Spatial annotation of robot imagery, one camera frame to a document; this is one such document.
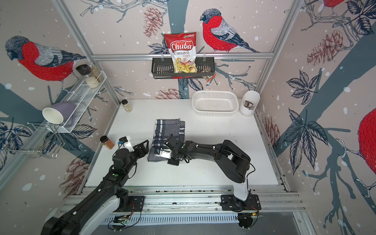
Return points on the black wire wall basket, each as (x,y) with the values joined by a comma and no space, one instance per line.
(164,69)

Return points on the white plastic basket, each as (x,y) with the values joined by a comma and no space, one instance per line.
(215,103)

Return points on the glass spice jar on shelf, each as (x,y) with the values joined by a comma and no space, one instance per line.
(96,72)

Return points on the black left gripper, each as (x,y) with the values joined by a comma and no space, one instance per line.
(145,150)

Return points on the white round container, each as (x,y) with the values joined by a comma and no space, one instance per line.
(249,103)

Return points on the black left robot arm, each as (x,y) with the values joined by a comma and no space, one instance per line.
(108,197)

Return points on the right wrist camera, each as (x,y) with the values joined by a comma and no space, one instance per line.
(163,153)

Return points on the white wire wall shelf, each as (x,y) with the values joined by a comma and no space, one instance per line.
(82,95)

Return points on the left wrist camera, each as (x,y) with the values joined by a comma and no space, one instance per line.
(124,142)

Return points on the purple white cup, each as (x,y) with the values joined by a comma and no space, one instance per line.
(59,112)

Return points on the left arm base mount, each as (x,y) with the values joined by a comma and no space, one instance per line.
(129,204)

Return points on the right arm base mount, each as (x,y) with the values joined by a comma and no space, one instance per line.
(231,203)

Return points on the black lid jar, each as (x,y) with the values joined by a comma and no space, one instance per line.
(84,70)

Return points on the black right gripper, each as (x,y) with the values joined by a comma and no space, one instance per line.
(172,163)

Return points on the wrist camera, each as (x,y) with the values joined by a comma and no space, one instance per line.
(163,153)
(124,142)

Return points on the red Chuba chips bag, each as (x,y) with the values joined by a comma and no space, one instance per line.
(182,48)

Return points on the small jar orange spice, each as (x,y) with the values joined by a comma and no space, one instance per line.
(107,142)

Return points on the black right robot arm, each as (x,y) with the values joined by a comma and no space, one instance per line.
(234,162)

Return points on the small jar pale contents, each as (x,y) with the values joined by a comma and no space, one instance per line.
(126,105)

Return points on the wire cup holder rack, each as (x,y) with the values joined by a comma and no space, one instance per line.
(36,139)

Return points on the grey plaid pillowcase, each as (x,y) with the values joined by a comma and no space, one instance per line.
(164,128)

